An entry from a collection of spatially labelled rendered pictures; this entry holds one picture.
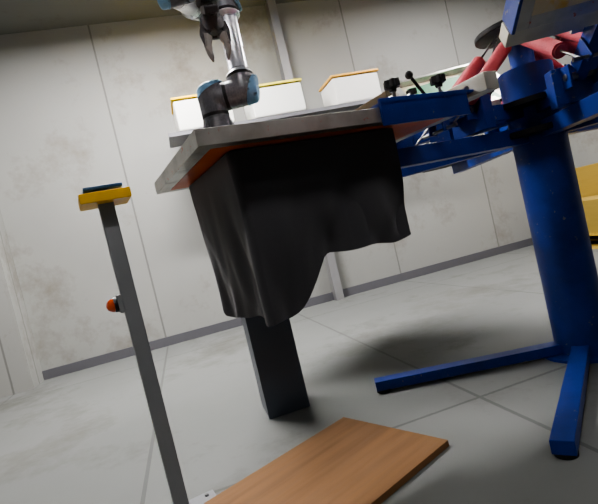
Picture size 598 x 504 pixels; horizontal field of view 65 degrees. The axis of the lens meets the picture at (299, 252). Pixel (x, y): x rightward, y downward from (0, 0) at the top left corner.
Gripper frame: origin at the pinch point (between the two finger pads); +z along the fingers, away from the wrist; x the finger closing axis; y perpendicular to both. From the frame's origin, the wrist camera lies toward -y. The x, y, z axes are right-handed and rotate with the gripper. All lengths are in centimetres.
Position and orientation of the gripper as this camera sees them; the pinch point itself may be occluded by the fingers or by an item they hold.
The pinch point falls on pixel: (220, 56)
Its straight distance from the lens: 173.2
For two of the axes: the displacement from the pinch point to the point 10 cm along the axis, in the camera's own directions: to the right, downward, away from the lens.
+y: -2.4, 0.2, 9.7
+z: 2.3, 9.7, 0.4
